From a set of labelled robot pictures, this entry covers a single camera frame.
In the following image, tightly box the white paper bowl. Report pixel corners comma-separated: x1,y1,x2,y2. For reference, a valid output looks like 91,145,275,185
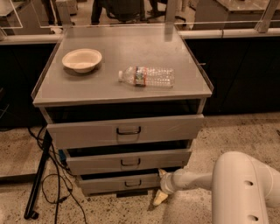
62,48,102,74

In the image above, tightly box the black office chair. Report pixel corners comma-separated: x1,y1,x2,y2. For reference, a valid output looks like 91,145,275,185
95,0,169,24

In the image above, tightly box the grey drawer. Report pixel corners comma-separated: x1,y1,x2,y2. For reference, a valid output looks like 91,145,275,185
78,172,160,195
47,115,204,149
66,149,191,175

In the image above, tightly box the white counter ledge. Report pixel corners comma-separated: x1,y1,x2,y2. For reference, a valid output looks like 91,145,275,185
0,28,280,46

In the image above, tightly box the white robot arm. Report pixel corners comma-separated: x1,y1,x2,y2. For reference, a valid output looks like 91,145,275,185
153,151,280,224

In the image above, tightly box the grey top drawer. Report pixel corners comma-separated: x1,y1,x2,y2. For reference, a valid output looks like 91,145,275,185
47,115,204,149

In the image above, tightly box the grey middle drawer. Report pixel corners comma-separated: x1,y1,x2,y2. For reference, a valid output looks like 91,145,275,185
66,149,191,175

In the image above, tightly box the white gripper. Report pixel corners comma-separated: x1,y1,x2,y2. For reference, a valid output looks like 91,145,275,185
153,169,177,207

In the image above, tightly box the black floor cable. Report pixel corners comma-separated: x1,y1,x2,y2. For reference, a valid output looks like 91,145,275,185
27,126,88,224

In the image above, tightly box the clear plastic water bottle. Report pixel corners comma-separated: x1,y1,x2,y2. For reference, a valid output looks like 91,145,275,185
118,66,175,88

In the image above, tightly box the grey bottom drawer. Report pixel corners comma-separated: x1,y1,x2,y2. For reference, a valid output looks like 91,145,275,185
78,172,160,195

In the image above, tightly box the black metal stand leg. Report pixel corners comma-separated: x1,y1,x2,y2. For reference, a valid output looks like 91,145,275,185
24,131,52,220

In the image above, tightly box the grey drawer cabinet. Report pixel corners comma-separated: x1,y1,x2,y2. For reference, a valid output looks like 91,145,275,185
31,24,214,198

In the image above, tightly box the person in dark trousers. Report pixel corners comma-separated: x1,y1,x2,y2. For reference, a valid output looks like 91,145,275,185
91,0,102,25

